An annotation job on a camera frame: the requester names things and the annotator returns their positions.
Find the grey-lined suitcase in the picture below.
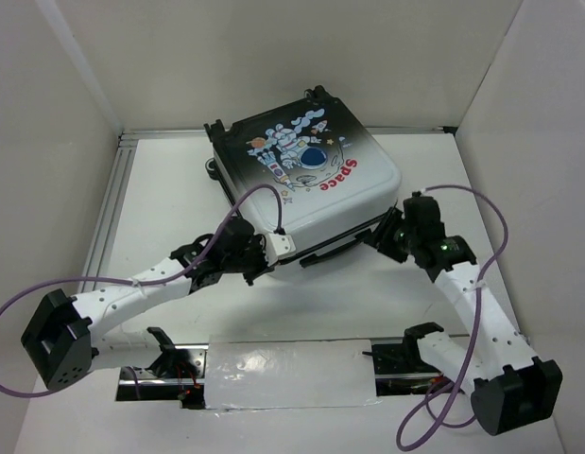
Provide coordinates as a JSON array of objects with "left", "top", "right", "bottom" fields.
[{"left": 205, "top": 85, "right": 402, "bottom": 278}]

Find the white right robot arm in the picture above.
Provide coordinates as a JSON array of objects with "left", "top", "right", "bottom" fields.
[{"left": 366, "top": 193, "right": 562, "bottom": 435}]

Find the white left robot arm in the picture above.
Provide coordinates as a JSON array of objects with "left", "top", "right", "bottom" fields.
[{"left": 22, "top": 218, "right": 295, "bottom": 392}]

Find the white taped cover sheet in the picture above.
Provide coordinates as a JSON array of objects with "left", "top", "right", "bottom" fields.
[{"left": 204, "top": 340, "right": 378, "bottom": 410}]

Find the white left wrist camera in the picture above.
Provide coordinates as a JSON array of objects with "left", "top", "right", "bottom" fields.
[{"left": 265, "top": 233, "right": 296, "bottom": 265}]

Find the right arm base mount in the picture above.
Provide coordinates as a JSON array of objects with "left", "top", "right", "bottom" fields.
[{"left": 362, "top": 342, "right": 450, "bottom": 397}]

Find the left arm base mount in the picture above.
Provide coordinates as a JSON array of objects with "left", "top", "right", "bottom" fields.
[{"left": 115, "top": 327, "right": 209, "bottom": 410}]

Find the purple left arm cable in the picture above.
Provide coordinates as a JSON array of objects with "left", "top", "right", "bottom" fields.
[{"left": 0, "top": 183, "right": 286, "bottom": 401}]

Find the aluminium frame rail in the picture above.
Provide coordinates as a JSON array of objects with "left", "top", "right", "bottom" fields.
[{"left": 82, "top": 130, "right": 207, "bottom": 277}]

